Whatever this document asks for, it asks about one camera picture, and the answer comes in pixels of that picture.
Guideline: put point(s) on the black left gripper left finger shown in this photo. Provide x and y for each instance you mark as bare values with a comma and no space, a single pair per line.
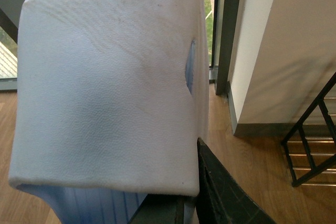
165,209

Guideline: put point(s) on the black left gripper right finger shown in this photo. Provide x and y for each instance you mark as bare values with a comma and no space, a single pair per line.
221,199

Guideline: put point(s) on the light blue slipper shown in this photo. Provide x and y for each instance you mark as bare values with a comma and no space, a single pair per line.
112,96

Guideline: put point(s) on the black metal shoe rack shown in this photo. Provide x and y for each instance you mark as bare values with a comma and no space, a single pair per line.
309,147

